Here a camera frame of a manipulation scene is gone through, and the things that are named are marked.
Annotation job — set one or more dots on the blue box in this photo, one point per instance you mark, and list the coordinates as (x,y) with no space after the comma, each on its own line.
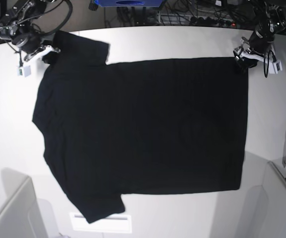
(116,3)

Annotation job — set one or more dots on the left grey desk partition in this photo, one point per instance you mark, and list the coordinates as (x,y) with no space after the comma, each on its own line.
(22,215)

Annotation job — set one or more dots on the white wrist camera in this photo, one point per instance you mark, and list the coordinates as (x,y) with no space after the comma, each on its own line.
(275,67)
(23,71)

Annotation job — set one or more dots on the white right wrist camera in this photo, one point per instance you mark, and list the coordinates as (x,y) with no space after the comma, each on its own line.
(23,71)

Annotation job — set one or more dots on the right grey desk partition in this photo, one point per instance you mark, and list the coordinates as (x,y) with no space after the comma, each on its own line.
(269,217)

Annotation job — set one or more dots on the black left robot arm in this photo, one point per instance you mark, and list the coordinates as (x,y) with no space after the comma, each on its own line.
(271,19)

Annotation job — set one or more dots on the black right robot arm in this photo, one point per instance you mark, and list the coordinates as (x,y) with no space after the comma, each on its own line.
(17,29)

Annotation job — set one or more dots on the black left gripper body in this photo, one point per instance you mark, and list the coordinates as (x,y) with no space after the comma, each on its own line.
(261,41)

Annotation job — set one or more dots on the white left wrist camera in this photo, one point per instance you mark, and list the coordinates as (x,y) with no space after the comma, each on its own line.
(275,67)

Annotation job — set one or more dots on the grey desk partition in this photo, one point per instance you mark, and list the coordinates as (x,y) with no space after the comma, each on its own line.
(269,217)
(22,215)

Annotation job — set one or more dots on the black T-shirt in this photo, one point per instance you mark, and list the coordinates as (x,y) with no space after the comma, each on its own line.
(169,126)

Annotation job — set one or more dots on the black power strip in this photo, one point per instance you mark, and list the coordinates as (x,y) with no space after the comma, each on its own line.
(211,22)

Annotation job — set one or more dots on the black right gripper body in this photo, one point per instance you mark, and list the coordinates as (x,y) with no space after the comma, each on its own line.
(28,42)

